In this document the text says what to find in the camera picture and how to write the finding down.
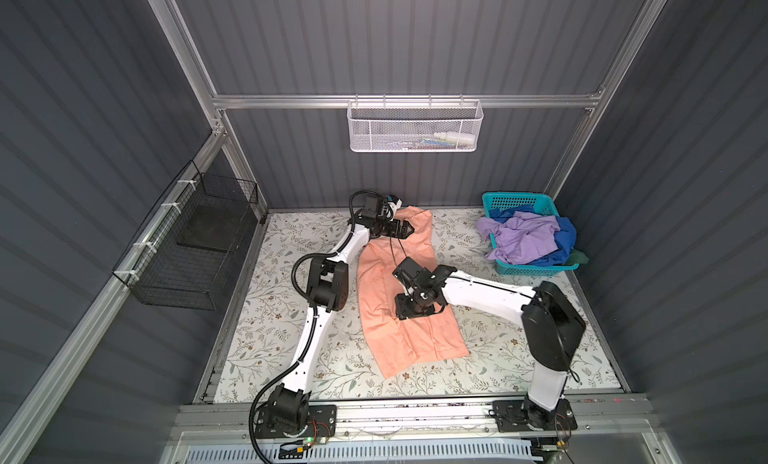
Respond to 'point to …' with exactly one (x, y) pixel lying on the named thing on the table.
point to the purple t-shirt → (521, 237)
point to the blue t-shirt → (565, 236)
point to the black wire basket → (184, 254)
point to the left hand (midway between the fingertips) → (403, 226)
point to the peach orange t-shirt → (398, 342)
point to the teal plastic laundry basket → (543, 202)
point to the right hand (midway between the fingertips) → (403, 315)
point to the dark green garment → (578, 257)
